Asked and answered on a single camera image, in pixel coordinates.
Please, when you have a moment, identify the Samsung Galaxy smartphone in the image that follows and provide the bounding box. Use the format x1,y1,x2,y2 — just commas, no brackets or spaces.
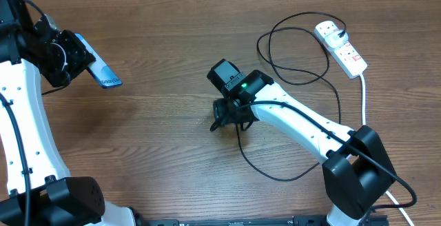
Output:
75,33,123,89

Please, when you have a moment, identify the black USB charging cable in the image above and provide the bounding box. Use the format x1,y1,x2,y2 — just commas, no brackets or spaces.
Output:
235,11,347,183

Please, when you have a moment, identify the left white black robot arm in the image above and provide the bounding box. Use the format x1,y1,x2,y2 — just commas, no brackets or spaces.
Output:
1,0,146,225

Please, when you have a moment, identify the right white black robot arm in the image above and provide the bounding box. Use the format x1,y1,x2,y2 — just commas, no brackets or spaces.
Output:
207,59,417,225

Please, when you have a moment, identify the white charger plug adapter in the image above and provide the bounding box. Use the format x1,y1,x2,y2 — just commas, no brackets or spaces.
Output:
325,31,349,52

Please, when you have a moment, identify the white power strip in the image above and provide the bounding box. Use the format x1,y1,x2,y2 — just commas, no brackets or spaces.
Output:
314,21,367,79

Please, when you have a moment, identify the white power strip cord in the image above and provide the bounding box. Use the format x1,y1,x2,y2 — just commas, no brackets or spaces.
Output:
358,73,416,226

